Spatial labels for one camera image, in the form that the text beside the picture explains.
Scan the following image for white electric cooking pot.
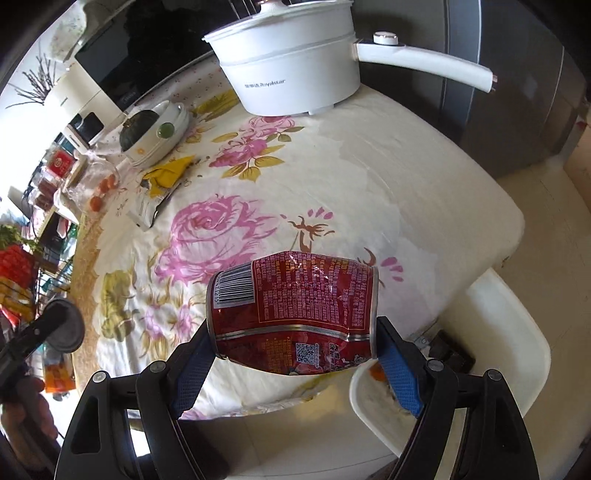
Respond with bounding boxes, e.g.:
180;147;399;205
203;18;498;117

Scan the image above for silver foil wrapper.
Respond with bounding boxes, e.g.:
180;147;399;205
127;187;172;232

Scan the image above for dark red sausage packet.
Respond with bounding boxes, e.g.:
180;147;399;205
31;180;54;209

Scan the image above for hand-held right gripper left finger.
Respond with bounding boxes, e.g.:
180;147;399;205
54;325;217;480

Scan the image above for red label box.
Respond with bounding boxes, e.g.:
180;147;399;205
48;152;75;179

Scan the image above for black door microwave oven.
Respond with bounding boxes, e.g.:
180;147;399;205
44;0;218;139

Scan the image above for person's left hand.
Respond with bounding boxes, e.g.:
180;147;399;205
0;376;60;446

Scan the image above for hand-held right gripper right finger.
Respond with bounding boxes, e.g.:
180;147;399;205
376;315;540;480

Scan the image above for glass jar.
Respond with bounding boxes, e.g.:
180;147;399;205
65;157;122;210

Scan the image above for small white countertop appliance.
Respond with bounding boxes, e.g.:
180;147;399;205
67;111;105;148

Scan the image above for grey refrigerator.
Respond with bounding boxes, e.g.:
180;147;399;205
351;0;587;181

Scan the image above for floral tablecloth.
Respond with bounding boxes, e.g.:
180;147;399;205
69;65;525;421

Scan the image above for wire rack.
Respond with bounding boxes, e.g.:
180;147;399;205
32;257;75;301

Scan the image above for person's left forearm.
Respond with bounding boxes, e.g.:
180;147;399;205
0;436;63;480

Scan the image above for white plastic chair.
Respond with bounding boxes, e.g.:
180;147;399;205
348;268;551;467

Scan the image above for dried branches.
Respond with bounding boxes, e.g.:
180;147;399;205
7;55;62;110

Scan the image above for white tissue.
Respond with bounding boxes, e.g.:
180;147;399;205
365;381;407;418

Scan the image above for cardboard box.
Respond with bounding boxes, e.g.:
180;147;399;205
566;138;591;195

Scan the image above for crushed red drink can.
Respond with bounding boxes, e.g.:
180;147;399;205
205;250;380;376

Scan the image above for glass pot lid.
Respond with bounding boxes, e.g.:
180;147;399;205
205;0;354;38

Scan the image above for orange snack packet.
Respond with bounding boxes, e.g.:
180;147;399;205
44;357;75;394

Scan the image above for dark green squash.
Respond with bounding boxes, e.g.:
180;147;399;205
119;110;156;152

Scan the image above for green herbs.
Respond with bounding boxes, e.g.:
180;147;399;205
0;224;33;253

